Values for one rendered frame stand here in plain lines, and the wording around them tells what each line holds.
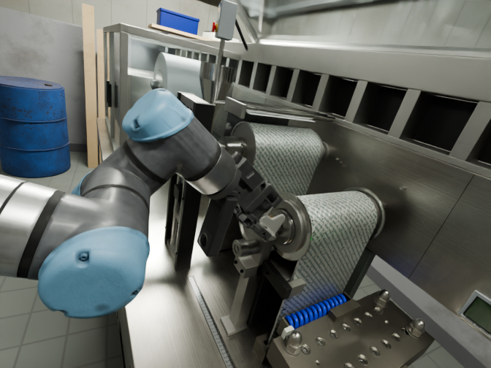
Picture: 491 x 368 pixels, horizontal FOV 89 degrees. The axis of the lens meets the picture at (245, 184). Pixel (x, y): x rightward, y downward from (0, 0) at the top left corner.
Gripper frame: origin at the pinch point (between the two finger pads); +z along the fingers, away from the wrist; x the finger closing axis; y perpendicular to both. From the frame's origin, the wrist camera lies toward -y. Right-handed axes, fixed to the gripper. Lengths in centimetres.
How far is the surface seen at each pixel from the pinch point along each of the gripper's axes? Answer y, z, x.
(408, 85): 51, 6, 6
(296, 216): 7.0, -1.4, -2.9
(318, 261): 3.9, 11.2, -6.6
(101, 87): -28, 5, 332
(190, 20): 99, 15, 298
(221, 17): 37, -24, 52
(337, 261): 7.0, 18.0, -6.6
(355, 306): 2.2, 31.1, -12.3
